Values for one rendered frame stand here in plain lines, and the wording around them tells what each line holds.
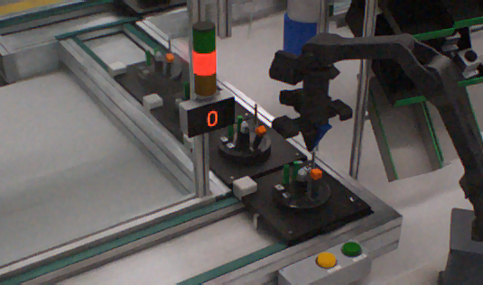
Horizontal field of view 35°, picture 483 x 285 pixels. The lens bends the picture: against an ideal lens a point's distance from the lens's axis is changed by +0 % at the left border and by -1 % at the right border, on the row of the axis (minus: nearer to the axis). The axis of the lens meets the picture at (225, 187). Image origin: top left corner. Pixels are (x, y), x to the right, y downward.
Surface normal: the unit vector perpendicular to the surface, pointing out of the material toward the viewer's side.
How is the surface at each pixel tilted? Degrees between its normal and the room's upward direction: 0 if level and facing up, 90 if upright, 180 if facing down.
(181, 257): 0
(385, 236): 90
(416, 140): 45
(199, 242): 0
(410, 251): 0
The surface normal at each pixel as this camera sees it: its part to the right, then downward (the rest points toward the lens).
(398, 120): 0.25, -0.19
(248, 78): -0.01, -0.81
